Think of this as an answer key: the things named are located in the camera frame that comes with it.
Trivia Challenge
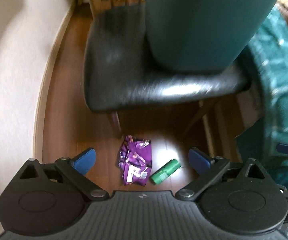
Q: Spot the purple snack wrapper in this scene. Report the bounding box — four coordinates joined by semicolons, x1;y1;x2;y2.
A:
118;135;152;186

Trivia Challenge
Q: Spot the green cylindrical can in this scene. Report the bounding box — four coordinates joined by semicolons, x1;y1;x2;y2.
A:
150;159;181;184

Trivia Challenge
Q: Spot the teal plastic trash bin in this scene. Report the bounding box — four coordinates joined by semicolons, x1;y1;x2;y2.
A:
145;0;277;73

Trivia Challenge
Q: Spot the wooden chair black seat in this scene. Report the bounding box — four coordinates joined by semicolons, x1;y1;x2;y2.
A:
76;0;252;136

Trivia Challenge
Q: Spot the teal plaid blanket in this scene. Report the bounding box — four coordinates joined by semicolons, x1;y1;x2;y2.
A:
237;3;288;189

